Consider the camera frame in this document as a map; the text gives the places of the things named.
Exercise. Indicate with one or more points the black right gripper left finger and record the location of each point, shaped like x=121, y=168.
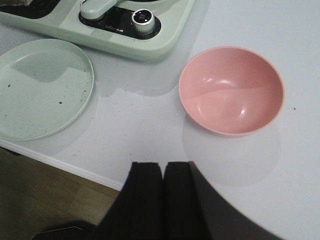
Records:
x=136, y=213

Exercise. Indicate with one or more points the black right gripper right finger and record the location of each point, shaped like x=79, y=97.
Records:
x=183, y=219

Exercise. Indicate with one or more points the pink plastic bowl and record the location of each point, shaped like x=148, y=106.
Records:
x=231, y=91

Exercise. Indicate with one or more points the green breakfast maker base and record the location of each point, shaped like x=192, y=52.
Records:
x=112, y=32

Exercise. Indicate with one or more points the light green round plate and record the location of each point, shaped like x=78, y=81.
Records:
x=45, y=85

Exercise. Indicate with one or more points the right silver control knob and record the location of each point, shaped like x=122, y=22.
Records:
x=143, y=21

